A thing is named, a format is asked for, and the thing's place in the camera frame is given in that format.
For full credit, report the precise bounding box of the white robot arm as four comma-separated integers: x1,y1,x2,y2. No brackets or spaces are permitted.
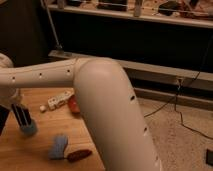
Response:
0,53,163,171

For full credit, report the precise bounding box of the small white cube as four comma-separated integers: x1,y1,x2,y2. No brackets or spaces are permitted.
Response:
39,105,47,113

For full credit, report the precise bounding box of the black box on floor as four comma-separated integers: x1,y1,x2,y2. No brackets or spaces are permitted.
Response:
206,149,213,166

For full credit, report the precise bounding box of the metal pole stand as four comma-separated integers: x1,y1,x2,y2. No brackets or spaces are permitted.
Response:
40,0,72,58

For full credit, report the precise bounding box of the black cable on floor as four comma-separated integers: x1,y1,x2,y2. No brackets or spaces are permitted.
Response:
143,36,213,141

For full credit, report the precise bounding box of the wooden table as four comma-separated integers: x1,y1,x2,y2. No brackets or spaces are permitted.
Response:
0,89,105,171

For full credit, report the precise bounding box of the round blue eraser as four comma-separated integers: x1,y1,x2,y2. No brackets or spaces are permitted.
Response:
20,120,38,136

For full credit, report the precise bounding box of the long wooden shelf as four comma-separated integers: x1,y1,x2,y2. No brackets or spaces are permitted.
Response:
47,0,213,29

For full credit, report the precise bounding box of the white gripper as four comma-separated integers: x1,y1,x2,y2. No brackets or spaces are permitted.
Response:
0,87,32,126

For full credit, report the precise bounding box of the dark red oblong object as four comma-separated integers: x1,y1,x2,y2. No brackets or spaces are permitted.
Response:
67,149,92,163

